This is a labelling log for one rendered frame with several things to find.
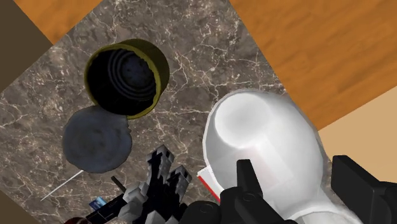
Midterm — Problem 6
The dark grey round lid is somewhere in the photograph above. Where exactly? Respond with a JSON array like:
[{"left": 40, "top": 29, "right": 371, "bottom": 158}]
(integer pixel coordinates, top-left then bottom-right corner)
[{"left": 62, "top": 104, "right": 134, "bottom": 174}]

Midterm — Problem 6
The thin dark stick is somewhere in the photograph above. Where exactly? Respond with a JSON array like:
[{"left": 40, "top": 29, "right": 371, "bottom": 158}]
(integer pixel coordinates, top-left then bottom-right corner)
[{"left": 110, "top": 176, "right": 127, "bottom": 193}]

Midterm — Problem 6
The black and white blocky figure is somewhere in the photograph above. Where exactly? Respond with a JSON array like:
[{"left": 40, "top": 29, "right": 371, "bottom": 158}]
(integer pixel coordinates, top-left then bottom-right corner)
[{"left": 118, "top": 144, "right": 193, "bottom": 224}]

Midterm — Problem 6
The dark red round object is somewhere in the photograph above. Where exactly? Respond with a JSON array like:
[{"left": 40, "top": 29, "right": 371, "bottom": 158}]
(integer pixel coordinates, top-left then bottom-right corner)
[{"left": 63, "top": 216, "right": 94, "bottom": 224}]

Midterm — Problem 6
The black box with blue label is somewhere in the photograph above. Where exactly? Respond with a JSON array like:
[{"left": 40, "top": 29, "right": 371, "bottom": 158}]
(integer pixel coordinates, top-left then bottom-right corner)
[{"left": 85, "top": 196, "right": 129, "bottom": 223}]

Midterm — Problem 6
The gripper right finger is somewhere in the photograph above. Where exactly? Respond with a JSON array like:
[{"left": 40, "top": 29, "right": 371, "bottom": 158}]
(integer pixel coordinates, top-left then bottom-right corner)
[{"left": 330, "top": 155, "right": 397, "bottom": 224}]

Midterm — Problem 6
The olive green cup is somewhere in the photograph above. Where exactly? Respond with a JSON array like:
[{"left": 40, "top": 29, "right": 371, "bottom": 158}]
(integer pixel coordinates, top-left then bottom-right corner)
[{"left": 84, "top": 38, "right": 171, "bottom": 120}]

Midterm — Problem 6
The thin white stick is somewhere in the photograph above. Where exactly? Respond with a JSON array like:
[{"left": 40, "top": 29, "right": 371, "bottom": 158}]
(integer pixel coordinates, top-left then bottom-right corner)
[{"left": 40, "top": 169, "right": 85, "bottom": 202}]

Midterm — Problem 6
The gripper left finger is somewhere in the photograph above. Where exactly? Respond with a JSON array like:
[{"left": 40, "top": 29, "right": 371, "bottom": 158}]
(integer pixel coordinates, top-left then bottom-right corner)
[{"left": 183, "top": 158, "right": 299, "bottom": 224}]

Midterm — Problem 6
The white box with red edge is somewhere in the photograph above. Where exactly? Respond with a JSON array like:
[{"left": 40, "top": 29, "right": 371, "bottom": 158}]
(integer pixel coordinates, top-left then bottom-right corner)
[{"left": 197, "top": 165, "right": 223, "bottom": 204}]

